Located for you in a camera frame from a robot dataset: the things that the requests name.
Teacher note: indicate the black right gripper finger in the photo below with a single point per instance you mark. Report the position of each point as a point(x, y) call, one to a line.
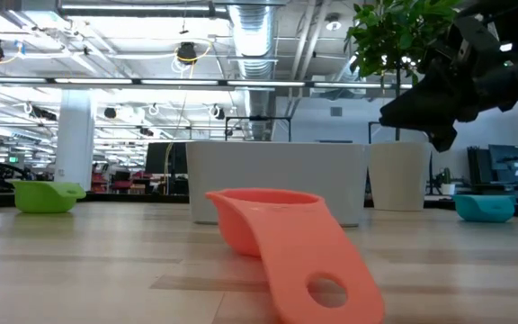
point(443, 137)
point(430, 103)

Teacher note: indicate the teal measuring cup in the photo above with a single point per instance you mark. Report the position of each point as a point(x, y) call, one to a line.
point(484, 209)

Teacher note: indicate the orange measuring cup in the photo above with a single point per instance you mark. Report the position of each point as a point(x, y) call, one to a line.
point(295, 243)

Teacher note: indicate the green measuring cup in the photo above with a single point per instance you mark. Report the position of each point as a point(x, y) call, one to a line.
point(43, 198)

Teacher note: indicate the small cactus white pot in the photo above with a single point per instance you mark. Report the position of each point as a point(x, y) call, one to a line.
point(448, 186)

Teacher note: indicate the white plant pot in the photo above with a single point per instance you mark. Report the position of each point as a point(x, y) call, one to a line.
point(398, 175)

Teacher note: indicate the black desk monitor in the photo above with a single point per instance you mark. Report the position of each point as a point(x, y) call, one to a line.
point(502, 162)

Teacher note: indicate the green leafy plant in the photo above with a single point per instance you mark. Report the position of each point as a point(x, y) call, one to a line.
point(389, 31)

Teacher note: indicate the red storage shelf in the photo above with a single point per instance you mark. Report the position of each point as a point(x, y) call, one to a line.
point(122, 184)

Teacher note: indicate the ceiling light strip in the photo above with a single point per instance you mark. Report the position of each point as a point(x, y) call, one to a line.
point(92, 81)

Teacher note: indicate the white pillar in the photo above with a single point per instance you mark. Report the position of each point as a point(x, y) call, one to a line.
point(75, 139)

